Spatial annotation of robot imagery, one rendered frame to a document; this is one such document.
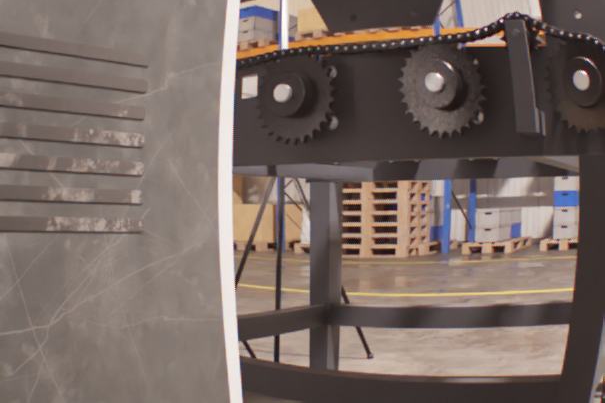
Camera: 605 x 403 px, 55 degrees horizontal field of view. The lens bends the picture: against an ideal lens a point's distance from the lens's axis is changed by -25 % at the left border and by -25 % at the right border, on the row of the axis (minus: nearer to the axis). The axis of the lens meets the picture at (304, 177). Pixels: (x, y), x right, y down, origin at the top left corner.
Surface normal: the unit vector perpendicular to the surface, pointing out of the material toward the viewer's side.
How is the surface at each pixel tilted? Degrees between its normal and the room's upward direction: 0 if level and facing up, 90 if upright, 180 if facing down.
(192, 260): 90
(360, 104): 90
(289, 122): 90
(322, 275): 90
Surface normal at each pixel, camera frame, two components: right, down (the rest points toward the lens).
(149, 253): 0.86, -0.02
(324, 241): -0.58, -0.03
